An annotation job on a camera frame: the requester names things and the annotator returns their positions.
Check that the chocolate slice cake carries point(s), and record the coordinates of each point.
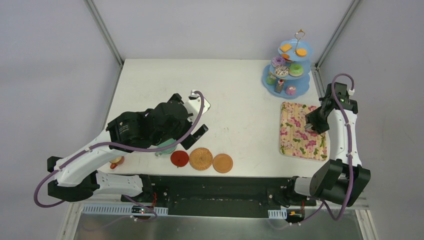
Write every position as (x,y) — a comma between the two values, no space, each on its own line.
(279,86)

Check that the white chocolate donut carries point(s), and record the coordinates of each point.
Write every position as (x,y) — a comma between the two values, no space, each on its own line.
(281,71)

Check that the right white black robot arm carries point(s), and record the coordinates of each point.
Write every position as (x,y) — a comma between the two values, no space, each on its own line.
(342,178)

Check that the pink cupcake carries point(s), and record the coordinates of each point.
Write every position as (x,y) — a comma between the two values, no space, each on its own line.
(291,90)

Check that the purple sprinkled donut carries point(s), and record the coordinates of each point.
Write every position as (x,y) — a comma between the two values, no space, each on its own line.
(278,61)

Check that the orange small mug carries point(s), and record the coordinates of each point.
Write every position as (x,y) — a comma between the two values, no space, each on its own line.
(116,162)

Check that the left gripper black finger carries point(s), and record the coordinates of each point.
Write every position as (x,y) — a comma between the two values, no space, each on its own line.
(188,142)
(199,133)

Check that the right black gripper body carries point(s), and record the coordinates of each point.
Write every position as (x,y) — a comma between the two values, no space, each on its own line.
(316,120)

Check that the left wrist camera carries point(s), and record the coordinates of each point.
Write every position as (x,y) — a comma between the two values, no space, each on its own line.
(193,105)

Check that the woven rattan coaster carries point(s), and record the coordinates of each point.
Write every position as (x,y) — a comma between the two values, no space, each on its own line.
(200,159)

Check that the red apple coaster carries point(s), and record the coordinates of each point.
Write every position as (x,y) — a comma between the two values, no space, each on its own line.
(179,158)

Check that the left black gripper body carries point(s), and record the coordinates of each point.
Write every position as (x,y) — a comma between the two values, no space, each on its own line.
(187,119)

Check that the green frosted donut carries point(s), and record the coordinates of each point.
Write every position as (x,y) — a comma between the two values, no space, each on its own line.
(296,70)

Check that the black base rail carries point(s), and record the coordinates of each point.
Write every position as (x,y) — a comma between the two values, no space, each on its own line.
(219,196)

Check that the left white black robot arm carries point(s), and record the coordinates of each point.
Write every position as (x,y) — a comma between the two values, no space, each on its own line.
(174,122)

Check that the rectangular yellow biscuit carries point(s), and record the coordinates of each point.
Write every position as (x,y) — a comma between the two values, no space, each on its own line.
(286,47)

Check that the orange round coaster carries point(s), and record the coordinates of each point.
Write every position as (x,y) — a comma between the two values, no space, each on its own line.
(222,163)

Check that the blue three-tier cake stand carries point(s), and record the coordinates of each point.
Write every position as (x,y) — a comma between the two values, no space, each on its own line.
(302,83)

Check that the floral serving tray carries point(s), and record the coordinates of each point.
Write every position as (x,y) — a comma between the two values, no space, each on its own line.
(294,139)

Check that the round orange biscuit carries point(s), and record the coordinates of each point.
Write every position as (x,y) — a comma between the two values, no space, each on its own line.
(301,52)

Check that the green teacup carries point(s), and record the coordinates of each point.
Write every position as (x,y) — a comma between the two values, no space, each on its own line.
(168,150)

